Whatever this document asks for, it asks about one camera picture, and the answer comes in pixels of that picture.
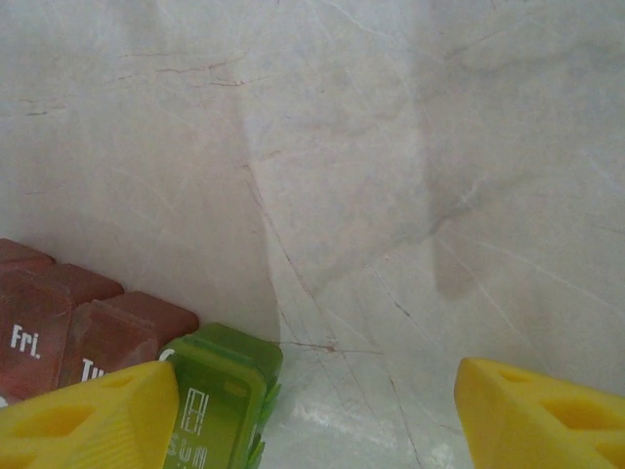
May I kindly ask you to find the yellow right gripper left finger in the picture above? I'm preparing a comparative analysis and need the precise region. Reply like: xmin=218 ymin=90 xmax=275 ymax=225
xmin=0 ymin=360 xmax=181 ymax=469

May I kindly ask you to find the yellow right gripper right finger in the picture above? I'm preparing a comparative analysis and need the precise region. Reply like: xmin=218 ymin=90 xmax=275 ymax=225
xmin=453 ymin=357 xmax=625 ymax=469

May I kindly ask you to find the green pill box Sun print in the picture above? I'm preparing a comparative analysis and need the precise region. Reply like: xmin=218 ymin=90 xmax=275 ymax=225
xmin=158 ymin=321 xmax=284 ymax=469

